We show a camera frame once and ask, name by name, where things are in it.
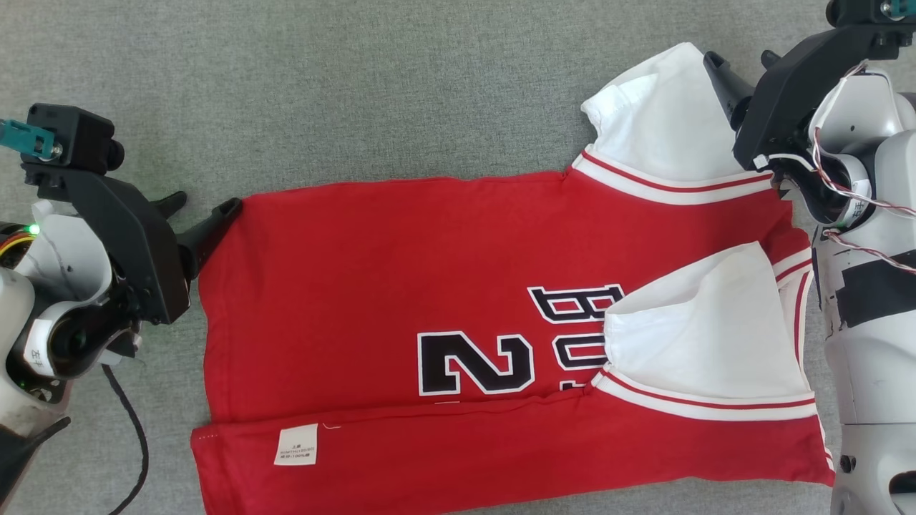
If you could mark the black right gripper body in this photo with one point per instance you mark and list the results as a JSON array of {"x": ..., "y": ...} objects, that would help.
[{"x": 794, "y": 93}]

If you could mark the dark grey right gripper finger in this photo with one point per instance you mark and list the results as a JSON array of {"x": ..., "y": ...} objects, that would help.
[
  {"x": 730, "y": 89},
  {"x": 770, "y": 59}
]

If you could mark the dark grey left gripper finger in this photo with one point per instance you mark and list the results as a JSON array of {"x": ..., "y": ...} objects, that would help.
[
  {"x": 172, "y": 204},
  {"x": 211, "y": 229}
]

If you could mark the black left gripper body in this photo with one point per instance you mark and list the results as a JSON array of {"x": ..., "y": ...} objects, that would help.
[{"x": 143, "y": 250}]

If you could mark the red white basketball jersey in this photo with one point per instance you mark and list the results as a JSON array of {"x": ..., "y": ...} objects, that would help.
[{"x": 358, "y": 286}]

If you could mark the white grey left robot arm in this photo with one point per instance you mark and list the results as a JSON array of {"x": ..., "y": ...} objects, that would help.
[{"x": 71, "y": 257}]

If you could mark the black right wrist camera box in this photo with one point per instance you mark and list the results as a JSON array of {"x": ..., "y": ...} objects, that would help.
[{"x": 855, "y": 11}]

